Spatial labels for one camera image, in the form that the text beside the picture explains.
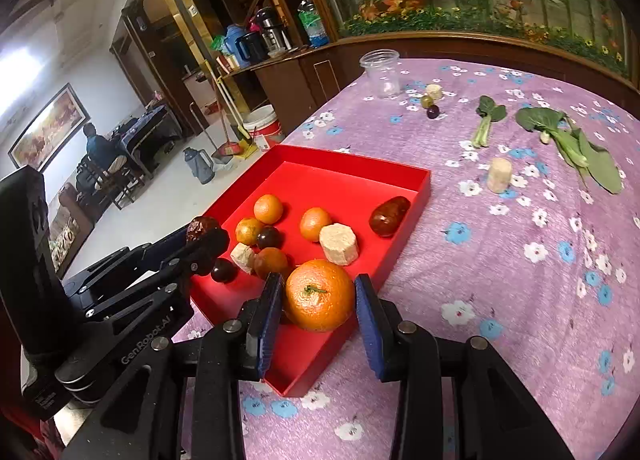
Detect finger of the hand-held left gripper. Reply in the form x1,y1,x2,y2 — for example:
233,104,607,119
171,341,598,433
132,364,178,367
159,230,232,292
127,227,193,266

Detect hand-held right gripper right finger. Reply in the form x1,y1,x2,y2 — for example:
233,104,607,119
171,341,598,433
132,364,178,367
354,274,576,460

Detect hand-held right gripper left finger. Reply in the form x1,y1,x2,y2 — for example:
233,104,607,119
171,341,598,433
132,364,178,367
60,272,285,460

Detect dark purple plum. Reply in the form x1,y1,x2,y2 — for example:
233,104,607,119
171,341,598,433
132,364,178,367
256,225,282,250
210,258,237,284

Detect wrinkled dark red date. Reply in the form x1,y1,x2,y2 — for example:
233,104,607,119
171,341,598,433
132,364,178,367
186,216,221,243

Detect small sugarcane chunk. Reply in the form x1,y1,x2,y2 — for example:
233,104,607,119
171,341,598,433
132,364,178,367
230,242,257,274

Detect small dark orange citrus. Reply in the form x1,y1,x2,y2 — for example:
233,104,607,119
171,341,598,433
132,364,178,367
253,247,290,281
235,217,265,246

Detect large mandarin with green stem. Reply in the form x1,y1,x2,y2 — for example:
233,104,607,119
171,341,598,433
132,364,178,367
284,259,357,332

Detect orange mandarin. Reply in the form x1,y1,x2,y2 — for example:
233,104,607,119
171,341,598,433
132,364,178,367
300,207,333,243
253,194,284,225

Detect large sugarcane piece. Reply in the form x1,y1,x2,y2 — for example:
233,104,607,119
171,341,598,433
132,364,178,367
319,223,360,266

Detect glossy red date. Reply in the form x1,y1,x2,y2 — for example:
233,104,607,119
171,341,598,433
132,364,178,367
369,196,411,237

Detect red box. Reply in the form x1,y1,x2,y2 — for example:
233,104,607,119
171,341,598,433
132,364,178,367
189,144,432,398

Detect person's left forearm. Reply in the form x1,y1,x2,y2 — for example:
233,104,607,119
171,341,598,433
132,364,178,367
0,405,63,460

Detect patterned sofa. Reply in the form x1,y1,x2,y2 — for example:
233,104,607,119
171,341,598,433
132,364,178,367
47,185,96,276

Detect wooden chair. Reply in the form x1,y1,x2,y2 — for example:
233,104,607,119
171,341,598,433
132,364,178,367
75,155,146,211

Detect grey floor kettle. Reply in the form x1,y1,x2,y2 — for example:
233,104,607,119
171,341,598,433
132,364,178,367
182,146,216,185

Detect red broom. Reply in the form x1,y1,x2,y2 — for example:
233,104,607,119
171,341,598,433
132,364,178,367
204,60,246,157

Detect yellow dustpan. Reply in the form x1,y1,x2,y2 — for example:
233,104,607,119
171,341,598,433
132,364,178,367
235,125,262,161

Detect dark dining table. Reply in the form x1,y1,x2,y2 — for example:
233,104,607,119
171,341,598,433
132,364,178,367
107,105,183,181

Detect purple floral tablecloth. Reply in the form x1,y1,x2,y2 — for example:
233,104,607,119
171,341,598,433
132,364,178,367
172,57,640,460

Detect white plastic bucket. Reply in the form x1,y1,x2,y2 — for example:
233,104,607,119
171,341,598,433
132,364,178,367
242,104,285,151

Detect low wooden sideboard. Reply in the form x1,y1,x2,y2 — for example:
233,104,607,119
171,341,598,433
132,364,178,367
220,42,366,141

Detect tall wooden glass cabinet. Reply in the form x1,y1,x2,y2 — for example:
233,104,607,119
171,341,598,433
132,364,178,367
120,0,263,141

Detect tall sugarcane piece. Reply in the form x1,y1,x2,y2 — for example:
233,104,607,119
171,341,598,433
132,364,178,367
486,157,513,194

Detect blue thermos jug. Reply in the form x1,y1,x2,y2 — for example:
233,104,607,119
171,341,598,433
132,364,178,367
220,24,251,68

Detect black pitcher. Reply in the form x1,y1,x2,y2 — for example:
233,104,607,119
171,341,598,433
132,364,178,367
236,31,267,66

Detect steel thermos flask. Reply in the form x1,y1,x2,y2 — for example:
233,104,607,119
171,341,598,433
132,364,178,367
255,7,293,53

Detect clear plastic cup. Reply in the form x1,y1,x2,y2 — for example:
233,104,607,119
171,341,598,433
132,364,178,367
359,49,402,100

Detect green label water bottle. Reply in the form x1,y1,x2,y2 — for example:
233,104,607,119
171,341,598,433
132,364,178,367
297,0,331,48

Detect small bok choy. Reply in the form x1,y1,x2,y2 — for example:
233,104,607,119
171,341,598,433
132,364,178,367
471,95,507,149

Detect large bok choy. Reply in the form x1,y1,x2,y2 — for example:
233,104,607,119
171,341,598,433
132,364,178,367
515,107,624,194

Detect framed wall painting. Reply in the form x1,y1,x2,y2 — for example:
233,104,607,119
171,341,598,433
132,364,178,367
7,82,91,173

